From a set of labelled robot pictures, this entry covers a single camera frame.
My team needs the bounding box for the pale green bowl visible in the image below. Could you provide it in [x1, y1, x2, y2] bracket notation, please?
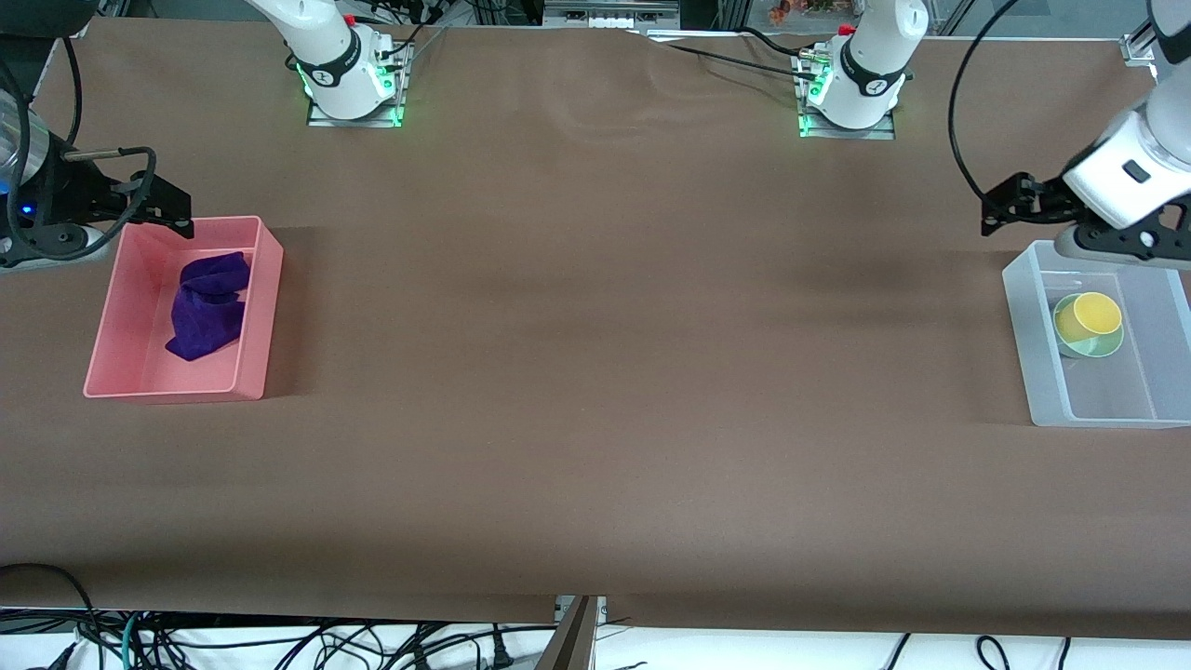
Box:
[1053, 307, 1125, 359]

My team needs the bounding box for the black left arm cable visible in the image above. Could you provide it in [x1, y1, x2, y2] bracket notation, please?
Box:
[947, 0, 1024, 201]

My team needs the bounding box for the yellow cup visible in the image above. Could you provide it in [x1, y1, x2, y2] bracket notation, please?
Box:
[1054, 291, 1124, 341]

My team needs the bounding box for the pink plastic bin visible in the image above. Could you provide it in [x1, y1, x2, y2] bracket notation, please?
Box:
[83, 216, 285, 403]

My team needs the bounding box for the thin black table cable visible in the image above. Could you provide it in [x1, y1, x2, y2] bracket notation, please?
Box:
[740, 26, 822, 59]

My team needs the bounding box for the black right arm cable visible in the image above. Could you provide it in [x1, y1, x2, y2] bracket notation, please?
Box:
[0, 35, 157, 266]

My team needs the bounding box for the brown table cover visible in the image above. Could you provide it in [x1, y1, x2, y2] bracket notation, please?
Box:
[0, 17, 1191, 643]

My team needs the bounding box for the grey power strip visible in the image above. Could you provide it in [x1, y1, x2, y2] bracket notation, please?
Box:
[544, 0, 680, 29]

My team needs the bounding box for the clear plastic bin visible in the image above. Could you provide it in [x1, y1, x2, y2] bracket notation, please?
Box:
[1002, 241, 1191, 429]

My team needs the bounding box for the black base cable bundle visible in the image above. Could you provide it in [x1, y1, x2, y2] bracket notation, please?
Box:
[358, 0, 448, 66]

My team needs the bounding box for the metal table frame bracket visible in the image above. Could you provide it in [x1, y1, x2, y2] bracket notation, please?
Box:
[535, 596, 610, 670]

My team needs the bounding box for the orange background item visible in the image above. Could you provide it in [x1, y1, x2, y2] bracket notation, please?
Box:
[769, 0, 857, 24]

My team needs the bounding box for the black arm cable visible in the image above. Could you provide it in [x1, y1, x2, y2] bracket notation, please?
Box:
[0, 35, 157, 266]
[947, 0, 1024, 201]

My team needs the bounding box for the black looped floor cable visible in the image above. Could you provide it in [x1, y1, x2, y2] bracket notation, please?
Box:
[0, 562, 99, 652]

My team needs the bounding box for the purple cloth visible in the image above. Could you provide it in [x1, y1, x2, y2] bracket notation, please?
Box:
[166, 251, 252, 362]

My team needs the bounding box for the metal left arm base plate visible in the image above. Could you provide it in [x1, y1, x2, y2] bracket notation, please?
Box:
[796, 51, 897, 141]

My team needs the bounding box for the thick black table cable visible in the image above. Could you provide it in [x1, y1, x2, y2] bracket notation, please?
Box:
[662, 42, 824, 83]

